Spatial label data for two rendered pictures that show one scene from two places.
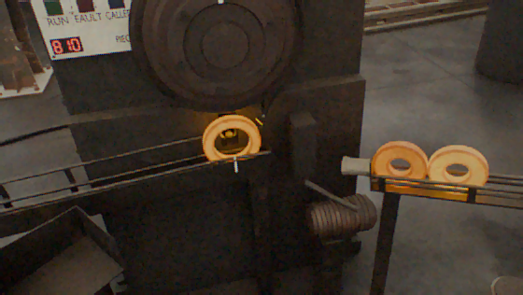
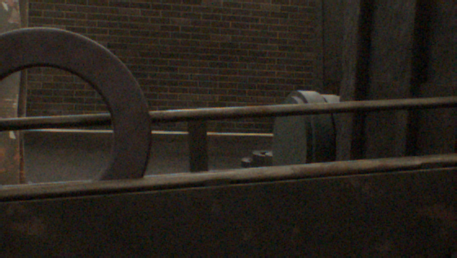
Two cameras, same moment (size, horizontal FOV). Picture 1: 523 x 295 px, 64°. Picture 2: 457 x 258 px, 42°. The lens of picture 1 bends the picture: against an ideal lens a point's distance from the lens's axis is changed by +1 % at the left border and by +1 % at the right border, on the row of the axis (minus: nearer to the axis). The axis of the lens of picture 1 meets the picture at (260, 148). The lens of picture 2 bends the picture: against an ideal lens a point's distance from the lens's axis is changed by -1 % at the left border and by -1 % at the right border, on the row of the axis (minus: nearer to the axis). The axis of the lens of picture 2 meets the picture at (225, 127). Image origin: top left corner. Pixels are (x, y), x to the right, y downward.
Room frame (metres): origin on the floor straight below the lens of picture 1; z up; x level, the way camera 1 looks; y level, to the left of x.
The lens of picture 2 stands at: (0.41, 1.03, 0.74)
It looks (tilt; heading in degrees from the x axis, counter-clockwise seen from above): 6 degrees down; 357
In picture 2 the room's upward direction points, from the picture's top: 3 degrees clockwise
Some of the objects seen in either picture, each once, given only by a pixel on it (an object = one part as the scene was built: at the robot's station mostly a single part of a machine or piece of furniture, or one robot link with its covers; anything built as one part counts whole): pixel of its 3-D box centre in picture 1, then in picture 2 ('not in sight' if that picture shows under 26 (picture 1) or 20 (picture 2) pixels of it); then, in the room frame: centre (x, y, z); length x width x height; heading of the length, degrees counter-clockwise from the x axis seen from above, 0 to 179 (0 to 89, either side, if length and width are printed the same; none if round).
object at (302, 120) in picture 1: (301, 147); not in sight; (1.18, -0.14, 0.68); 0.11 x 0.08 x 0.24; 10
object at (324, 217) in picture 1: (337, 256); not in sight; (1.05, -0.26, 0.27); 0.22 x 0.13 x 0.53; 100
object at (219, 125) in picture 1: (232, 142); not in sight; (1.13, 0.09, 0.75); 0.18 x 0.03 x 0.18; 99
